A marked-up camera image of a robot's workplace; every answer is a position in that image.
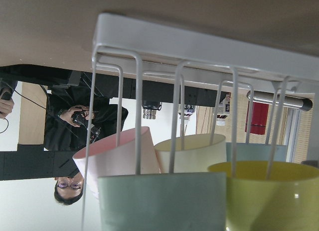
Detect green cup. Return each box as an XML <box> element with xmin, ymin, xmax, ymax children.
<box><xmin>98</xmin><ymin>172</ymin><xmax>226</xmax><ymax>231</ymax></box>

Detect pink cup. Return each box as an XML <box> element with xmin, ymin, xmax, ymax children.
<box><xmin>87</xmin><ymin>126</ymin><xmax>160</xmax><ymax>199</ymax></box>

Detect cream white cup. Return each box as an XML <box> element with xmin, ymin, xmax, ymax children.
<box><xmin>154</xmin><ymin>133</ymin><xmax>227</xmax><ymax>174</ymax></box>

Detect light blue cup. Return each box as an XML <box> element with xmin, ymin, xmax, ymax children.
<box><xmin>236</xmin><ymin>143</ymin><xmax>288</xmax><ymax>162</ymax></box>

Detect yellow cup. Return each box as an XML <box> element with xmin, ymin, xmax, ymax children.
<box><xmin>208</xmin><ymin>161</ymin><xmax>319</xmax><ymax>231</ymax></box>

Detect person in black jacket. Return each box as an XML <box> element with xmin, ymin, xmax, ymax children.
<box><xmin>0</xmin><ymin>66</ymin><xmax>129</xmax><ymax>206</ymax></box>

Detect metal cylinder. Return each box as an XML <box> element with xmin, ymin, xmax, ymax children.
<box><xmin>253</xmin><ymin>91</ymin><xmax>313</xmax><ymax>112</ymax></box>

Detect white wire cup rack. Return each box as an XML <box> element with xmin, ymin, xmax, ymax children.
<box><xmin>81</xmin><ymin>12</ymin><xmax>319</xmax><ymax>231</ymax></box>

